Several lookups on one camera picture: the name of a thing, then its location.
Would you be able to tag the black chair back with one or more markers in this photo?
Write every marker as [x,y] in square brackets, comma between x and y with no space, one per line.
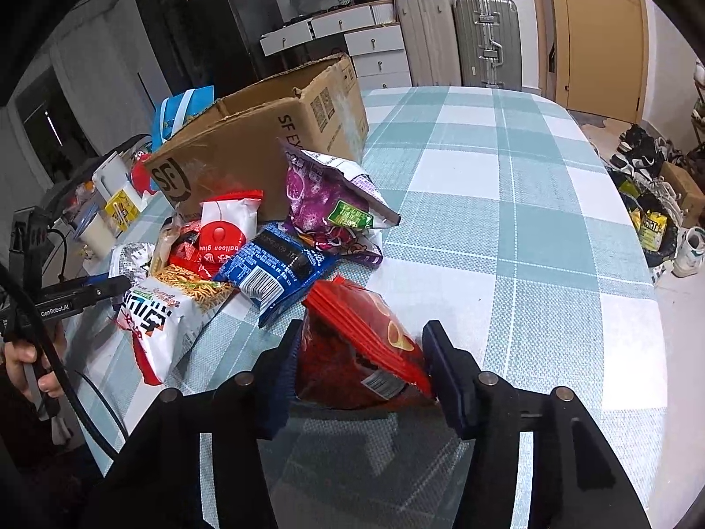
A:
[118,150]

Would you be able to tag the blue cartoon gift bag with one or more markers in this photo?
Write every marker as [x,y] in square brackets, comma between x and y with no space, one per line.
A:
[171,115]

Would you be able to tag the pile of shoes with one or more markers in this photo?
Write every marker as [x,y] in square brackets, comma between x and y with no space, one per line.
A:
[641,151]

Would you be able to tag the silver suitcase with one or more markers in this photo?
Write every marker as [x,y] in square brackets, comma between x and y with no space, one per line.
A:
[484,38]

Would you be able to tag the person's left forearm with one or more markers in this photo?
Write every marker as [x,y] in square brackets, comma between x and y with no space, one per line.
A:
[27,452]

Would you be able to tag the white plastic container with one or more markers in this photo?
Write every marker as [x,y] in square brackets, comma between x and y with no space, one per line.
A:
[113,173]

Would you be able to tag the purple snack bag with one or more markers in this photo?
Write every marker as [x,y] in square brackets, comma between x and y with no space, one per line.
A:
[314,193]

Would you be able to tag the person's left hand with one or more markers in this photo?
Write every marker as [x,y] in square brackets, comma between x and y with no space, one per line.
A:
[22,361]

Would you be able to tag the black and yellow bag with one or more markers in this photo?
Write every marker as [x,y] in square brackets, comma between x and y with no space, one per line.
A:
[652,226]

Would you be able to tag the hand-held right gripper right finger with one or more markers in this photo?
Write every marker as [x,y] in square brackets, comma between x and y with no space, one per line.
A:
[447,383]

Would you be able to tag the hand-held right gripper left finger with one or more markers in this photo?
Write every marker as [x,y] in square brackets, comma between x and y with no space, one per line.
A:
[282,380]

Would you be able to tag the brown cardboard box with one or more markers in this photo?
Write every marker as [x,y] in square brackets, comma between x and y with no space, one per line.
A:
[237,143]

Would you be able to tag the beige suitcase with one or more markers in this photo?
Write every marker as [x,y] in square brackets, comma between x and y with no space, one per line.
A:
[427,38]

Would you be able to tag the white and red packet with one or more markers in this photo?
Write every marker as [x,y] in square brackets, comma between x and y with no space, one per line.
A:
[226,215]

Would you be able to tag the red snack bag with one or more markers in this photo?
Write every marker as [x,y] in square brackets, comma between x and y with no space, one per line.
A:
[341,352]

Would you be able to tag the white noodle snack bag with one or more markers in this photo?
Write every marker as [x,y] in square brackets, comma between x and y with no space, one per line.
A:
[159,314]

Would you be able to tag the small cardboard box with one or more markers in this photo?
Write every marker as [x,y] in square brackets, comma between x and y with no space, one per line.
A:
[683,190]

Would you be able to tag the small red snack packet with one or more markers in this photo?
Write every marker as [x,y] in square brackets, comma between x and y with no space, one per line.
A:
[184,256]

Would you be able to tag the white tub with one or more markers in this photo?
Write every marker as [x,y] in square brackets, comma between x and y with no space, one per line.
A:
[96,234]

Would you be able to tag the yellow box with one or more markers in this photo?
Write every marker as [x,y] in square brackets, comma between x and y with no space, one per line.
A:
[124,212]

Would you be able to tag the black refrigerator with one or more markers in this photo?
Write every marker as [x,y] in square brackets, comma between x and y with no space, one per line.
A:
[231,27]

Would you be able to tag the checked teal tablecloth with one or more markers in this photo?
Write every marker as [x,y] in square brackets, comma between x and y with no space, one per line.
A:
[495,176]

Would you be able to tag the wooden door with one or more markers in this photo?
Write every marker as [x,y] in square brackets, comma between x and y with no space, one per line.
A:
[600,38]

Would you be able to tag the blue snack packet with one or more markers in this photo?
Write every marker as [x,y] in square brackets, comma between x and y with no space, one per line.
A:
[264,264]

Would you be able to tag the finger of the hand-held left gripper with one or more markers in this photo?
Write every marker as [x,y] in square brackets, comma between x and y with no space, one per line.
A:
[107,290]

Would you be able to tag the white drawer cabinet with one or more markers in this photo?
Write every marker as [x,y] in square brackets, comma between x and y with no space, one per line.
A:
[380,47]

